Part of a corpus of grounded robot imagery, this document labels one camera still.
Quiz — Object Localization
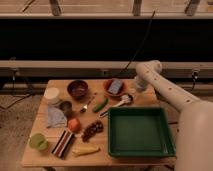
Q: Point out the orange fruit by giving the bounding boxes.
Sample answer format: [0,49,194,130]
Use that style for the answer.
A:
[68,118,81,133]

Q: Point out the dark purple bowl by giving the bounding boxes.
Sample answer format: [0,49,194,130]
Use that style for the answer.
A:
[67,80,88,100]

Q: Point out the wooden table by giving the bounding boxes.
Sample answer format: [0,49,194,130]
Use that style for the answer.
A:
[21,79,175,168]

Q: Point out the black cable on left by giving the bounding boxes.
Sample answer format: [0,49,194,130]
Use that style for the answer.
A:
[0,68,38,111]

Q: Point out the white cup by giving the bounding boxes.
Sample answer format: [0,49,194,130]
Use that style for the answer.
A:
[44,87,60,106]

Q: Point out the metal fork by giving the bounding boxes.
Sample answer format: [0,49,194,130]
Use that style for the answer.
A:
[80,93,97,113]

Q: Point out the green plastic tray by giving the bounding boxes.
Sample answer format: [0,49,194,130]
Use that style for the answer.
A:
[108,107,176,158]

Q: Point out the striped red black box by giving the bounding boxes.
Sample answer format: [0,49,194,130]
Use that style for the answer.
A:
[51,130,75,158]

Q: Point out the blue sponge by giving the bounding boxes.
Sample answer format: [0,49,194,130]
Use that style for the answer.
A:
[108,79,123,95]

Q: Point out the light blue cloth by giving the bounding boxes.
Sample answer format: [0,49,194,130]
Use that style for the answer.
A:
[47,106,67,128]

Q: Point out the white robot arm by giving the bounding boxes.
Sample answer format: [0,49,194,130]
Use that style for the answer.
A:
[135,60,213,171]

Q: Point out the white dish brush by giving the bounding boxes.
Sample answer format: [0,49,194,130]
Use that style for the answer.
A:
[98,94,133,118]

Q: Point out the orange bowl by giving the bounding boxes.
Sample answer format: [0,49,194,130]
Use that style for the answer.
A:
[103,78,126,97]

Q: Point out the black hanging cable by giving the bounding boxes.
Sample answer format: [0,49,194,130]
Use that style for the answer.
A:
[113,9,157,78]

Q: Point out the yellow banana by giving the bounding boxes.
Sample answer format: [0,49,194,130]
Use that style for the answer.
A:
[72,147,100,156]

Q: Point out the green cup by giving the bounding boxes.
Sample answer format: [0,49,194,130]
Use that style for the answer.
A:
[29,133,47,151]

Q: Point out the bunch of dark grapes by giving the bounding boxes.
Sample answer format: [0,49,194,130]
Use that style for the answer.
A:
[81,120,104,142]

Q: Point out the green cucumber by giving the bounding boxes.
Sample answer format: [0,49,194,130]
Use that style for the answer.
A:
[92,97,108,113]

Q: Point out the small metal cup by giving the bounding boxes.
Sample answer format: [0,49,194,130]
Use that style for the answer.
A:
[59,101,72,117]

